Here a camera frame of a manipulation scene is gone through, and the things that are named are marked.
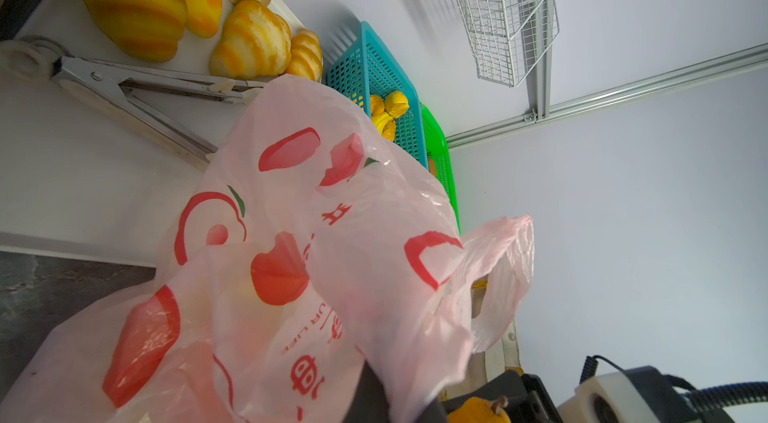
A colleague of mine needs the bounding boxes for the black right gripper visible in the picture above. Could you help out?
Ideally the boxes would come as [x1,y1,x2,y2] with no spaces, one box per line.
[419,370,563,422]

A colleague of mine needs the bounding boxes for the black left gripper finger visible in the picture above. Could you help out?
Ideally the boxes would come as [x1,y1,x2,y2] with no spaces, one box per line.
[342,363,389,423]

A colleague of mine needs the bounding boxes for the pink plastic grocery bag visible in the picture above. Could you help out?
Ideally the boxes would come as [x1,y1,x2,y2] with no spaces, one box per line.
[1,75,534,422]

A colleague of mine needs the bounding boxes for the white canvas tote bag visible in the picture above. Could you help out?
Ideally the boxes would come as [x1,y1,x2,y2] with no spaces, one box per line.
[439,322,523,402]

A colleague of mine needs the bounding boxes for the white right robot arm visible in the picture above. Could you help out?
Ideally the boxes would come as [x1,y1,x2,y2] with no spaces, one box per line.
[418,355,767,422]

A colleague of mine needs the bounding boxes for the green plastic basket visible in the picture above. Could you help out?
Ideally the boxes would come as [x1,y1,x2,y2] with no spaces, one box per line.
[421,104,461,228]

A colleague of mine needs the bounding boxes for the loose yellow banana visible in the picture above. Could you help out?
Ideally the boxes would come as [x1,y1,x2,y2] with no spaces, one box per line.
[372,112,396,142]

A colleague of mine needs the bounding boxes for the teal plastic basket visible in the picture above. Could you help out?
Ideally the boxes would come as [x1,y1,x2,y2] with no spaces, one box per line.
[325,22,428,168]

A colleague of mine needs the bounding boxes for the white bread tray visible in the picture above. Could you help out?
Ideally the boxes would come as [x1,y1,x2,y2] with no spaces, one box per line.
[0,0,307,268]

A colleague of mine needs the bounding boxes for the metal tongs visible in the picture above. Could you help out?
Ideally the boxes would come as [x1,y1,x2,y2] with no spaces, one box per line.
[1,36,267,171]

